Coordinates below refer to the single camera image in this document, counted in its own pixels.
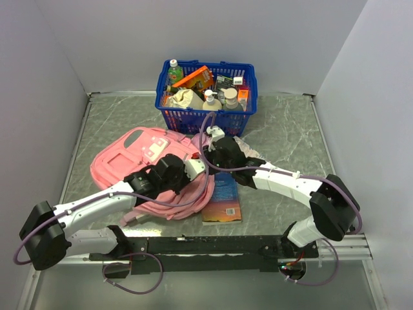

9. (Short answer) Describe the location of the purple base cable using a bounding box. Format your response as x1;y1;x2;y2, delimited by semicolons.
279;238;339;286
101;252;165;294

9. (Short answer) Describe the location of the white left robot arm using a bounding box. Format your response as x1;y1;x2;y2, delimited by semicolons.
19;154;204;271

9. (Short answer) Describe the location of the pink student backpack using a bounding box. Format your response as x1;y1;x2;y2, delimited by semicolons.
90;127;215;227

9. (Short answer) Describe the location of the blue plastic shopping basket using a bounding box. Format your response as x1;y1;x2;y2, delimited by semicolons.
155;59;259;138

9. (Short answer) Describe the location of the green drink bottle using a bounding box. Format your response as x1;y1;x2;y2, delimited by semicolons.
168;59;185;84

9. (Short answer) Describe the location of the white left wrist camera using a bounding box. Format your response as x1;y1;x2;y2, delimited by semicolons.
184;159;206;181

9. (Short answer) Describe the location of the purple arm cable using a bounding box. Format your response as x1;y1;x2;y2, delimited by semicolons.
12;153;210;266
199;111;364;235

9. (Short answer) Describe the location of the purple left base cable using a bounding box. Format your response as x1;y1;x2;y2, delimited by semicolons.
101;252;165;294

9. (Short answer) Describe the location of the beige crumpled paper bag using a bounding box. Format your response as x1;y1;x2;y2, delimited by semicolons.
164;89;204;110

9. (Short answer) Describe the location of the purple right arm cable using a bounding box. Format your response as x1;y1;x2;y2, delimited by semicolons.
199;111;364;235

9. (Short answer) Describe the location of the orange white small carton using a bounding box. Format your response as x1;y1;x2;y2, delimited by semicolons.
237;87;249;111

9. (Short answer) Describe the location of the cream pump lotion bottle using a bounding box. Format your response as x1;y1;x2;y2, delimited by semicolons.
203;89;223;111

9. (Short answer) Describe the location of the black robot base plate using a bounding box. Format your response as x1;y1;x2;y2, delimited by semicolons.
89;235;319;274

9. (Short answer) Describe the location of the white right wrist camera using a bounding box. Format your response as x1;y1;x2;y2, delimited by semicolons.
206;126;225;141

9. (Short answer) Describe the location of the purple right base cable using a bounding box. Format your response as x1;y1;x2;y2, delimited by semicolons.
279;238;339;286

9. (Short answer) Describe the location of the pink cat pencil case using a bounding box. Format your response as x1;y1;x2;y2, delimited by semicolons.
191;133;210;155

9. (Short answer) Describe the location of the blue sunset cover book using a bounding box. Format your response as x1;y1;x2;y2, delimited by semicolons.
201;172;242;226

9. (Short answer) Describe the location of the orange cardboard box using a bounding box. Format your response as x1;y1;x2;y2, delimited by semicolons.
172;65;214;90

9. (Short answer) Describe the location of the dark green packet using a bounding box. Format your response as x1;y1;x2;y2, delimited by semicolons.
214;74;236;92

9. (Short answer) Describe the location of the aluminium frame rail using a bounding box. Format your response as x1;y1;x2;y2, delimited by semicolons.
30;234;374;265

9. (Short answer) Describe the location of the grey bottle beige cap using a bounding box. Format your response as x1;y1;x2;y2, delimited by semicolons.
223;88;244;112

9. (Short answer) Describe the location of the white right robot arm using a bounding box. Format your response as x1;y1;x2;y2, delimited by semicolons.
201;137;362;257

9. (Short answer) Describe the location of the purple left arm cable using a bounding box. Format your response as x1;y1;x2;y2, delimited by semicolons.
12;153;210;266

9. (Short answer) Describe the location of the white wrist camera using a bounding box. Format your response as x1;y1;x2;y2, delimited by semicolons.
206;126;225;141
184;159;206;181

